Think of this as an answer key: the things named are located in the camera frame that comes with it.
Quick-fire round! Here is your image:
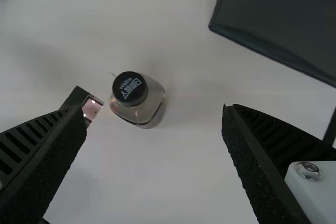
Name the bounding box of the black strip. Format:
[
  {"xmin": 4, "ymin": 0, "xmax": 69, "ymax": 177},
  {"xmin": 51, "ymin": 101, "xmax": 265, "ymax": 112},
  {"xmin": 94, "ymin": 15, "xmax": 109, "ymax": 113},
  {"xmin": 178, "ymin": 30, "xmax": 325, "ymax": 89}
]
[{"xmin": 322, "ymin": 108, "xmax": 336, "ymax": 145}]

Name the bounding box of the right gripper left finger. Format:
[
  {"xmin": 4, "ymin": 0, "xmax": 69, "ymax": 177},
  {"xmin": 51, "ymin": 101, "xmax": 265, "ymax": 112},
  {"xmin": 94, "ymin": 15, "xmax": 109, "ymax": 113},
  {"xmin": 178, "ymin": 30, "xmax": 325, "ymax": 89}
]
[{"xmin": 0, "ymin": 105, "xmax": 88, "ymax": 224}]

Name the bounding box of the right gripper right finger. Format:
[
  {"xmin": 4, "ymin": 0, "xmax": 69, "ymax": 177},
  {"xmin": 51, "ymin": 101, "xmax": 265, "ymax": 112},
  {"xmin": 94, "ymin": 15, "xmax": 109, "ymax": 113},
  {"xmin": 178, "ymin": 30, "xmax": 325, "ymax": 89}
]
[{"xmin": 221, "ymin": 103, "xmax": 336, "ymax": 224}]

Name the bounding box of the dark coffee bottle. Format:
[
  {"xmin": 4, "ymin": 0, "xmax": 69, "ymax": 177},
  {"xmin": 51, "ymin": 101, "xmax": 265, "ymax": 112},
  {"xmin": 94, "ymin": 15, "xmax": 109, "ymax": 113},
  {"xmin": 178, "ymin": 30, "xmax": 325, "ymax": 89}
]
[{"xmin": 108, "ymin": 71, "xmax": 165, "ymax": 130}]

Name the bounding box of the small square scanner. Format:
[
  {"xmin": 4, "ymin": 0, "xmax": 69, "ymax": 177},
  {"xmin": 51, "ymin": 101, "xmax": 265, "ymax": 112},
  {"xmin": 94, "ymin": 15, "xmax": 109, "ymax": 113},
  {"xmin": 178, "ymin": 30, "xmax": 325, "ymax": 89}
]
[{"xmin": 58, "ymin": 85, "xmax": 104, "ymax": 129}]

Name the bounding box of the dark grey bag with straps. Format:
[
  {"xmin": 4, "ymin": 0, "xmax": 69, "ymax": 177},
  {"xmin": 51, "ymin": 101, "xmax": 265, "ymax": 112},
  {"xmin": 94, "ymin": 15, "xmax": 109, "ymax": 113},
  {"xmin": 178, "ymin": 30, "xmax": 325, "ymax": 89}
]
[{"xmin": 208, "ymin": 0, "xmax": 336, "ymax": 88}]

